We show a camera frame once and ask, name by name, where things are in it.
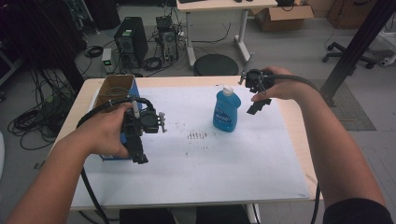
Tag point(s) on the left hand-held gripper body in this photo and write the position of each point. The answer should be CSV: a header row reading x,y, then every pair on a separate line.
x,y
146,119

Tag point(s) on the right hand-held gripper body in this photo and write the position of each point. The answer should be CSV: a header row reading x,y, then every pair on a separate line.
x,y
257,81

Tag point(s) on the blue dish soap bottle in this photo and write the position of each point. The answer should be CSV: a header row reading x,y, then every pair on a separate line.
x,y
226,112

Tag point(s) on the blue cardboard box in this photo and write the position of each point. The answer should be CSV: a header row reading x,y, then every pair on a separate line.
x,y
113,88

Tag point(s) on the person's right hand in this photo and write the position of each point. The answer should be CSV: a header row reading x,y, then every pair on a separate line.
x,y
286,88

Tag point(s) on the person's left hand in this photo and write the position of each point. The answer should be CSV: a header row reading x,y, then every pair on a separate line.
x,y
102,130

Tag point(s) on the round black stool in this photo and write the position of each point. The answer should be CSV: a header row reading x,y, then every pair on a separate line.
x,y
215,64

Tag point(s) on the wooden table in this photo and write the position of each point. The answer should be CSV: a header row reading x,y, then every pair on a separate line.
x,y
174,81

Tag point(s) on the open brown cardboard box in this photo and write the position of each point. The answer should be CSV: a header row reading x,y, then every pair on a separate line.
x,y
283,18

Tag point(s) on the small white power unit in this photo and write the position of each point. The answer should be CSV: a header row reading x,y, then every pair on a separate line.
x,y
107,60

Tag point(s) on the black computer tower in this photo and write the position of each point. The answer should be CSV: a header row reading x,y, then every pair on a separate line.
x,y
132,40

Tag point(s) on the person's dark trousers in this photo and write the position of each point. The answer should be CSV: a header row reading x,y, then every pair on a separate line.
x,y
183,215

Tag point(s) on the open computer tower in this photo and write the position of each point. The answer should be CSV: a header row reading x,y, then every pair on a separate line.
x,y
168,40

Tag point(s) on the white desk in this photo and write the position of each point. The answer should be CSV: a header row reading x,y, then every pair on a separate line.
x,y
224,5

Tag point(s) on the grey floor mat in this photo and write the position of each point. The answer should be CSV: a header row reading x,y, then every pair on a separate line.
x,y
355,109

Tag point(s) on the black office chair base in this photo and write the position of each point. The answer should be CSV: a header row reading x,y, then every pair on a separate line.
x,y
348,56

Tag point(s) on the closed brown cardboard box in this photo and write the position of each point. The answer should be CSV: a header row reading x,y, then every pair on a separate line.
x,y
351,14

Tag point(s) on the black curtain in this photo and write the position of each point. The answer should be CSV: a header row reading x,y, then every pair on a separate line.
x,y
34,31

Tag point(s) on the person's black sleeve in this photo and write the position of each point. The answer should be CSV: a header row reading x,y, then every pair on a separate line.
x,y
358,213

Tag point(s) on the black metal post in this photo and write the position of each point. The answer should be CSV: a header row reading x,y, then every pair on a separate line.
x,y
358,46

